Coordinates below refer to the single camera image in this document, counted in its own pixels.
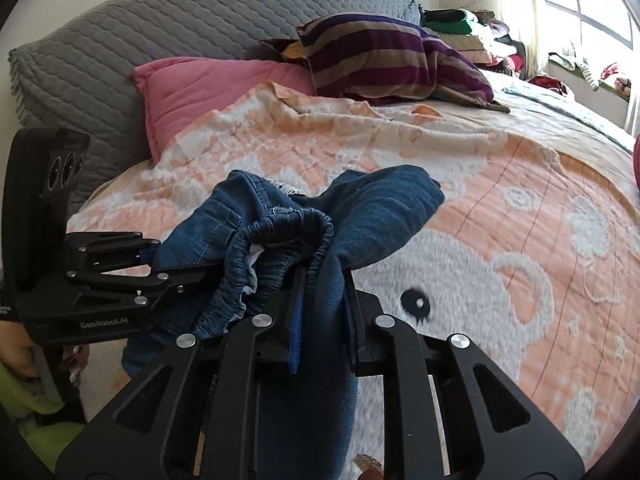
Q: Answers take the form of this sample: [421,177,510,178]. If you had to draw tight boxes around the purple striped pillow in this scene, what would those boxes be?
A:
[262,14,511,113]

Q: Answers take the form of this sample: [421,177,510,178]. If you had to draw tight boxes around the clothes on window sill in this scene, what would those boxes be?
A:
[549,42,633,96]

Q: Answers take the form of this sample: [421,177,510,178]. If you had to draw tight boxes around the pile of folded clothes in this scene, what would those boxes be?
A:
[420,7,526,78]

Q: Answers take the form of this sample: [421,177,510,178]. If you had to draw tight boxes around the peach printed bear blanket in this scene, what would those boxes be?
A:
[67,82,640,480]

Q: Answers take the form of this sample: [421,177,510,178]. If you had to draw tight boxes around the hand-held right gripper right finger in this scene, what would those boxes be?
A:
[345,287,586,480]

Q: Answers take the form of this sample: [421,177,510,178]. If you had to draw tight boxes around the window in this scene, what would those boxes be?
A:
[542,0,638,61]

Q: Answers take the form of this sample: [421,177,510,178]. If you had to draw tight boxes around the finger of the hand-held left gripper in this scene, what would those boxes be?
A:
[67,266,212,307]
[65,232,162,274]

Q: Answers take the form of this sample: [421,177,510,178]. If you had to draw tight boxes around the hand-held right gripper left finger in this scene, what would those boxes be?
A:
[55,265,308,480]

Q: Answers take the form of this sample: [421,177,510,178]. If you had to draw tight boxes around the grey quilted headboard cover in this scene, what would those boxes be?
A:
[9,0,423,216]

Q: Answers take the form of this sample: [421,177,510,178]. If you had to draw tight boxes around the grey-blue cloth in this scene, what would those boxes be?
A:
[502,82,636,153]

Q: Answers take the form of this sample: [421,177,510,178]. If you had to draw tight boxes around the person's left hand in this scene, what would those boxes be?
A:
[0,317,91,387]

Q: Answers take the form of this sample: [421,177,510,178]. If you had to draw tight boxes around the blue denim pants with lace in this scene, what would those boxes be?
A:
[121,165,446,480]

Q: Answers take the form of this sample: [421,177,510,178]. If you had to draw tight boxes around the pink pillow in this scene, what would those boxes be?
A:
[132,57,318,163]

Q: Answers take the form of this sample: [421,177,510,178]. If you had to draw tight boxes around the red garment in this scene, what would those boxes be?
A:
[527,75,571,97]

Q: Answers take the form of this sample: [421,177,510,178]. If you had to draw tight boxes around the green cloth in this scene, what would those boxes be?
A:
[0,360,86,471]

